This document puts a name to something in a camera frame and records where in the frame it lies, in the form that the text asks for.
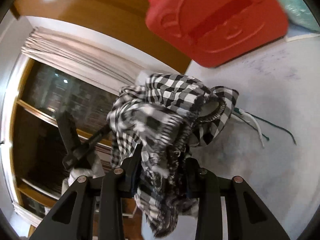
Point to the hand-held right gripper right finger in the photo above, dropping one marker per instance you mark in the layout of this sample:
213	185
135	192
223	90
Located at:
192	180

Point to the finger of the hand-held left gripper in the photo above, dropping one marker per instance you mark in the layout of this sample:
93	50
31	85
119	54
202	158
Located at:
68	132
96	138

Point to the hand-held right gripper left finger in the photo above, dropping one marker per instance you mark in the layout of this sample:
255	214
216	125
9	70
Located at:
125	180

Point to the black white checkered garment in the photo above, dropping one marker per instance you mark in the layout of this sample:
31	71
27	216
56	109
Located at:
162	110

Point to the person's left hand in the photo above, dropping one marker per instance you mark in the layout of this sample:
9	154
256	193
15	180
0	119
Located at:
82	173

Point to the wooden framed window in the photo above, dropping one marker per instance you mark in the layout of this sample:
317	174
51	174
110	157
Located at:
50	87

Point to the beige curtain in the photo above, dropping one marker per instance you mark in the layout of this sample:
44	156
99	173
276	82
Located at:
75	55

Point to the red small suitcase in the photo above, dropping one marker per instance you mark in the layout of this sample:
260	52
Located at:
212	30

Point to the teal yarn in plastic bag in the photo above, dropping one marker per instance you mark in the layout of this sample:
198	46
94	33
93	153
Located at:
300	7

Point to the wooden headboard frame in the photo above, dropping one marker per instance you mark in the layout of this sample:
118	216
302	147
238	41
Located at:
100	10

